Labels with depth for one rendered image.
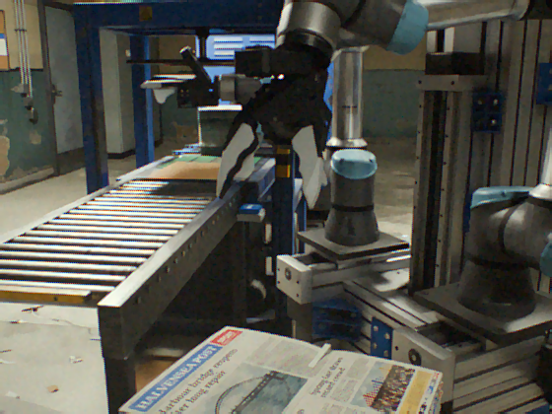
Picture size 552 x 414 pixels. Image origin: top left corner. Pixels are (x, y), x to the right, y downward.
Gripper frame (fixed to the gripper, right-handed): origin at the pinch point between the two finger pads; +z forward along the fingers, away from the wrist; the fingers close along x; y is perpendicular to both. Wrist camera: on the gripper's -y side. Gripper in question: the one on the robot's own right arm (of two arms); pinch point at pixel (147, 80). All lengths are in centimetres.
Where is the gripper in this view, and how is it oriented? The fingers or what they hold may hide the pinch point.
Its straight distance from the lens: 161.6
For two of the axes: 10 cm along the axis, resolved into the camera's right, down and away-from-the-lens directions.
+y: 0.0, 9.3, 3.6
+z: -10.0, 0.1, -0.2
